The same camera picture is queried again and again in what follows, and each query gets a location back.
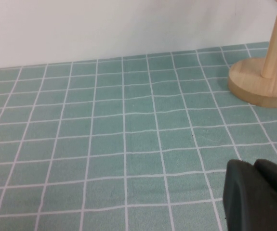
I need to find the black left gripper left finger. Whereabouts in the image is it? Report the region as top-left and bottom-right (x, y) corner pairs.
(222, 159), (277, 231)

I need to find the wooden branch headphone stand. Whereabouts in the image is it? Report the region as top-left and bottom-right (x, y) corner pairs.
(227, 0), (277, 108)

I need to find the teal white-grid tablecloth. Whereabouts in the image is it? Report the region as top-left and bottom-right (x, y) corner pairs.
(0, 41), (277, 231)

